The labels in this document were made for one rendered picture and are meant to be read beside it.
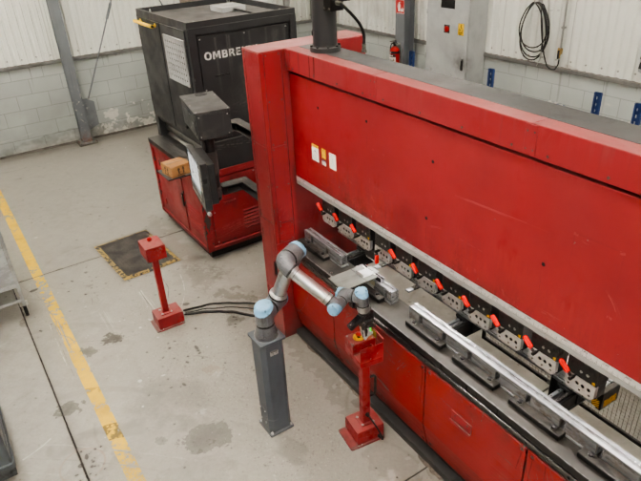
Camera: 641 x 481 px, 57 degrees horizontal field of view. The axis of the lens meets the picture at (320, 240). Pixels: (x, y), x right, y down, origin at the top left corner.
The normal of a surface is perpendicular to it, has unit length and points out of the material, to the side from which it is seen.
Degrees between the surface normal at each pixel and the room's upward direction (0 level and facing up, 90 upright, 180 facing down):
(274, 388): 90
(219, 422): 0
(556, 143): 90
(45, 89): 90
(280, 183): 90
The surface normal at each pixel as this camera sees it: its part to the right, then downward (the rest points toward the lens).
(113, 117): 0.56, 0.38
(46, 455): -0.04, -0.87
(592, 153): -0.84, 0.29
